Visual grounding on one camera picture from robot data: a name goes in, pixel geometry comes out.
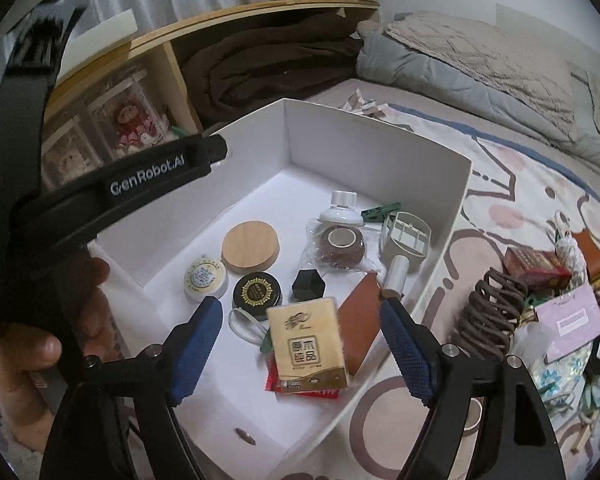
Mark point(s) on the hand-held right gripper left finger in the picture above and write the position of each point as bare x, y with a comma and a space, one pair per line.
196, 350

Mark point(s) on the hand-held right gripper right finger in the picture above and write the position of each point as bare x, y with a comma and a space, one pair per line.
410, 355

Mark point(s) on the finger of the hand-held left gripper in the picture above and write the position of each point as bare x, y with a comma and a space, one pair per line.
216, 150

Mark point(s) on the white cardboard box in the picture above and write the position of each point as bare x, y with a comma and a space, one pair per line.
260, 195

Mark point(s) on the tan tissue pack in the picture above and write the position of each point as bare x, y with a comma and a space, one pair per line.
305, 350

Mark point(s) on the person's left hand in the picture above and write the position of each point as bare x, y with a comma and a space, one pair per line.
25, 390

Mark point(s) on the white loop band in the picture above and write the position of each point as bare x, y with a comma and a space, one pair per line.
245, 336

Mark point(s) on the brown leather card holder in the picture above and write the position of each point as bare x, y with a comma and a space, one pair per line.
362, 325

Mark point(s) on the green clothespin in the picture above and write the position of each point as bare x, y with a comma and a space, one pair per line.
380, 212
266, 342
547, 394

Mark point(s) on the small white round tin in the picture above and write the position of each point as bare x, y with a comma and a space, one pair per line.
205, 277

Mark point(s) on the white cylinder roll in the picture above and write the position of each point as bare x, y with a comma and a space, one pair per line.
396, 275

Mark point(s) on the black round jar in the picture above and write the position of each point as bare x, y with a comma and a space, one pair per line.
257, 294

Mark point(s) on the brown hair claw clip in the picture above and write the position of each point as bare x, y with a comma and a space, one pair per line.
485, 310

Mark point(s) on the dark brown blanket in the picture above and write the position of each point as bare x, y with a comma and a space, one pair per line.
260, 65

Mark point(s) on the coin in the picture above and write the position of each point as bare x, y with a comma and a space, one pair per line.
244, 435

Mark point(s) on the clear storage box with dolls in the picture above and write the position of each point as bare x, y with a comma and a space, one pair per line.
120, 115

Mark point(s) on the round wooden lid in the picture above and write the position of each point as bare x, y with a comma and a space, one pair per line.
250, 247

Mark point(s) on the red packet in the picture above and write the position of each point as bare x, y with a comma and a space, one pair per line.
300, 392

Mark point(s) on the brown tape roll in bag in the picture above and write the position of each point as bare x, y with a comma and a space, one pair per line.
350, 255

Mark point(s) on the crumpled white plastic bag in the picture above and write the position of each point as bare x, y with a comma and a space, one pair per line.
530, 342

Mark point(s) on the wooden shelf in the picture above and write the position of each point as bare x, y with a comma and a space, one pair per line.
170, 35

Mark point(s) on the small black hexagonal box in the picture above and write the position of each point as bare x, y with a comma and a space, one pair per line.
307, 284

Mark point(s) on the small white bottle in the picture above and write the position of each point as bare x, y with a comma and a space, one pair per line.
341, 207

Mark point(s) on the red-brown box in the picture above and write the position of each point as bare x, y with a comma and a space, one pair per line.
535, 264

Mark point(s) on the floral cloth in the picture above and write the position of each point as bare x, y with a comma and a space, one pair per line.
565, 375

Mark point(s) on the pink card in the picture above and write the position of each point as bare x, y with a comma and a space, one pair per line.
570, 322

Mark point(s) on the printed blanket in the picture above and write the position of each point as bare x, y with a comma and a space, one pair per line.
490, 195

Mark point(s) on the white knitted pouch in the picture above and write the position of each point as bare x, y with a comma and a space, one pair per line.
570, 255

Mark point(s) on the black key fob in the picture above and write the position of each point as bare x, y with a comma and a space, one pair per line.
599, 352

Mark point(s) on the grey folded duvet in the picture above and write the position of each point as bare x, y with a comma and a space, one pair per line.
395, 67
577, 77

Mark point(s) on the brown leather wallet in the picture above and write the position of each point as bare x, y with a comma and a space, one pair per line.
589, 252

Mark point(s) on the grey-green plastic frame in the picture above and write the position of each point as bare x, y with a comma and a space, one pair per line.
405, 246

